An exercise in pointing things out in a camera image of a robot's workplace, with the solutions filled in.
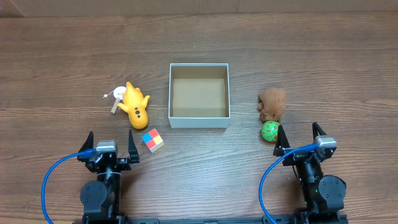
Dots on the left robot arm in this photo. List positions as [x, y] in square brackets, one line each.
[101, 197]

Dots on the green numbered ball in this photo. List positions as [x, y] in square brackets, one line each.
[269, 130]

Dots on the brown plush animal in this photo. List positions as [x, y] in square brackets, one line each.
[272, 104]

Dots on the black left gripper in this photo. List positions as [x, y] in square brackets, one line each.
[109, 162]

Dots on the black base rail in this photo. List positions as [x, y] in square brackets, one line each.
[205, 221]

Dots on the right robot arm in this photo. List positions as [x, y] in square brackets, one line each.
[323, 194]

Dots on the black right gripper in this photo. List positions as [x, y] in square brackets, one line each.
[304, 155]

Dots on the yellow plastic toy figure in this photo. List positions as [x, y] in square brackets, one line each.
[134, 104]

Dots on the white cardboard box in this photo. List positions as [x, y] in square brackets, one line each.
[199, 95]

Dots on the multicoloured cube puzzle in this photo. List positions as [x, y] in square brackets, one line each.
[153, 140]

